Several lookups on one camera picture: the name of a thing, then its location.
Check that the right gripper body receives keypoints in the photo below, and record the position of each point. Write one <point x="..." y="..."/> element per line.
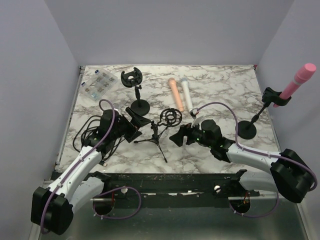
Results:
<point x="194" y="133"/>

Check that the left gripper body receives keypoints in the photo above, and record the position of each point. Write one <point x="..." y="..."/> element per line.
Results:
<point x="126" y="128"/>

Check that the black tripod shock mount stand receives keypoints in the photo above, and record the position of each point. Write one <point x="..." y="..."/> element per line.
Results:
<point x="168" y="118"/>

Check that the black shock mount desk stand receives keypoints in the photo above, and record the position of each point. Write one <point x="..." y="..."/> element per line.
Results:
<point x="133" y="79"/>

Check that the silver white microphone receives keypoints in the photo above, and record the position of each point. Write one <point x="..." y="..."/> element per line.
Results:
<point x="185" y="87"/>

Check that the beige microphone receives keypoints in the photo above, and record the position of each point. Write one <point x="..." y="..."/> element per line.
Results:
<point x="173" y="85"/>

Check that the black clip round base stand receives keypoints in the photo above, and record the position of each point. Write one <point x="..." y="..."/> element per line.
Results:
<point x="247" y="129"/>

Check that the pink microphone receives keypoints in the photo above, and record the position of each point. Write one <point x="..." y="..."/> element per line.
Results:
<point x="304" y="74"/>

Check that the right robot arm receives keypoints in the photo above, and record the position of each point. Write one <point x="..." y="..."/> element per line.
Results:
<point x="284" y="172"/>

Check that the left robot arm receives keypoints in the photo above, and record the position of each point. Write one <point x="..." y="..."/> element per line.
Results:
<point x="53" y="207"/>

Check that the clear plastic parts box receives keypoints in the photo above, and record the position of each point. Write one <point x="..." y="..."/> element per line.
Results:
<point x="98" y="84"/>

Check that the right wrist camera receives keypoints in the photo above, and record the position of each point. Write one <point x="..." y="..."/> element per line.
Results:
<point x="197" y="117"/>

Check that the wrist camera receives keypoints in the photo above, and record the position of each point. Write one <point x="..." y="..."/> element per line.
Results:
<point x="118" y="107"/>
<point x="197" y="117"/>

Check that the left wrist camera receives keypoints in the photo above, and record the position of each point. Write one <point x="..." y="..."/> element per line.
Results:
<point x="118" y="107"/>

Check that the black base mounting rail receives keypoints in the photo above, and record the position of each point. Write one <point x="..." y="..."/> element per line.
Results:
<point x="166" y="190"/>

